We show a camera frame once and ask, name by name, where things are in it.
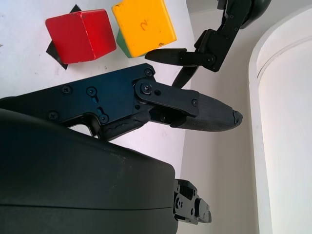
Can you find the white rounded column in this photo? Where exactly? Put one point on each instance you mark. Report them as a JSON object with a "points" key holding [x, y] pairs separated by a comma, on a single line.
{"points": [[285, 122]]}

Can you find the black tape strip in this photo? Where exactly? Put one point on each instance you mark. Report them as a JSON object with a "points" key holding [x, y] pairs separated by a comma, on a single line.
{"points": [[54, 54]]}

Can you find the red wooden block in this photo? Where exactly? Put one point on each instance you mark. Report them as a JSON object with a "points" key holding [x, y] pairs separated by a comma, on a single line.
{"points": [[78, 36]]}

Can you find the yellow wooden block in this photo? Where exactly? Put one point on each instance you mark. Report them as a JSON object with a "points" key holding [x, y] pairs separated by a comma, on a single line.
{"points": [[143, 24]]}

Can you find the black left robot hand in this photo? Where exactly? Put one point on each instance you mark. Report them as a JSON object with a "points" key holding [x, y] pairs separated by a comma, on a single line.
{"points": [[226, 39]]}

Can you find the green wooden block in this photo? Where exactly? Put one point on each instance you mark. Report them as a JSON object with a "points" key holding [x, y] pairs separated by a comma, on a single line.
{"points": [[123, 45]]}

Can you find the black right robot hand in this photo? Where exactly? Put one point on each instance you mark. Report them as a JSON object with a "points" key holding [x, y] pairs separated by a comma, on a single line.
{"points": [[73, 175]]}

